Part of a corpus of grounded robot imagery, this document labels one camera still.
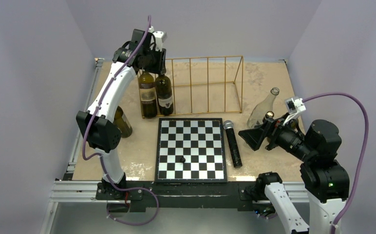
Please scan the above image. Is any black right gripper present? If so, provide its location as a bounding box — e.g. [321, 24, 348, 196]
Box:
[239, 110, 315, 159]

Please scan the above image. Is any dark green wine bottle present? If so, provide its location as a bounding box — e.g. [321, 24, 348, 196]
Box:
[155, 74, 174, 116]

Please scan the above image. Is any clear glass bottle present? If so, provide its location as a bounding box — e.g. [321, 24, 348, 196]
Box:
[247, 87, 280, 128]

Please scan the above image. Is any clear square liquor bottle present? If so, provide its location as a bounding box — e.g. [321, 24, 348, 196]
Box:
[263, 111, 275, 121]

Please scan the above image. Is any green Primitivo wine bottle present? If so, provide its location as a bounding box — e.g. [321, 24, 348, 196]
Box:
[138, 71, 157, 118]

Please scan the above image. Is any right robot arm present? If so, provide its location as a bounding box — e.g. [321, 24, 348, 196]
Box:
[239, 118, 350, 234]

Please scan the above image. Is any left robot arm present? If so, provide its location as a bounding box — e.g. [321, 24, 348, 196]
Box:
[76, 26, 167, 199]

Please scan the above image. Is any dark bottle far right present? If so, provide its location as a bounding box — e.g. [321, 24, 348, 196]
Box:
[288, 119, 300, 130]

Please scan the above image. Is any green wine bottle far left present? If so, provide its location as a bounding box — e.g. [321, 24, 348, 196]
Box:
[113, 106, 132, 138]

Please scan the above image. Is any black handheld microphone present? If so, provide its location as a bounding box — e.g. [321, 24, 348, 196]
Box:
[223, 120, 243, 168]

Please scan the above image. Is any black white chessboard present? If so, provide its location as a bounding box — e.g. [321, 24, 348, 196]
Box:
[154, 117, 228, 183]

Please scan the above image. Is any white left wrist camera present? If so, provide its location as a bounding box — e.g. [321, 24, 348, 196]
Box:
[149, 26, 167, 51]

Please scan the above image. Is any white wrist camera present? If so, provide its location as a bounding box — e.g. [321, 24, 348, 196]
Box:
[283, 96, 306, 126]
[149, 26, 167, 51]

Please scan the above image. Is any gold wire wine rack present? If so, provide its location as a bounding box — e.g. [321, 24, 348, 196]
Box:
[135, 55, 244, 116]

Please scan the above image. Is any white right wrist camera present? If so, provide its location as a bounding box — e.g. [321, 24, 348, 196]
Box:
[283, 96, 306, 126]

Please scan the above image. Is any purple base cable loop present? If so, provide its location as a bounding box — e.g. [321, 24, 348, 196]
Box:
[106, 186, 160, 227]

